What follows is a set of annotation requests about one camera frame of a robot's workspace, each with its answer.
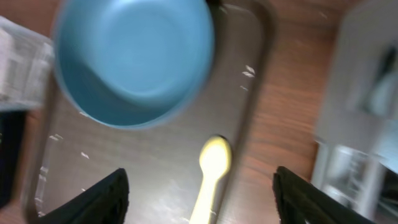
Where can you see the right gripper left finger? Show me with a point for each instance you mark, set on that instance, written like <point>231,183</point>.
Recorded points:
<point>104,203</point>

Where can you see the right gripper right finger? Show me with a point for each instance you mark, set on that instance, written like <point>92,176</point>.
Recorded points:
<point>299,202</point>

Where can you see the dark blue plate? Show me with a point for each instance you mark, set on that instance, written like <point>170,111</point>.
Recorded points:
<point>131,64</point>

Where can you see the grey dishwasher rack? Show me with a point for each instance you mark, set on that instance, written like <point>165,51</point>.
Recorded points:
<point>356,162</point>

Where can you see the dark brown serving tray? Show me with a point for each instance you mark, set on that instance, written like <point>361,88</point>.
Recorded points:
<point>71,152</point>

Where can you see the yellow plastic spoon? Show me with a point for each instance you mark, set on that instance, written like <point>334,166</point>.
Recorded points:
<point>215,163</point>

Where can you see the black rectangular bin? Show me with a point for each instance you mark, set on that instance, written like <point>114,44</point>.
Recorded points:
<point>12,129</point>

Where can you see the clear plastic bin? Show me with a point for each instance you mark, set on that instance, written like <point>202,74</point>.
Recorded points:
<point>26,62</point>

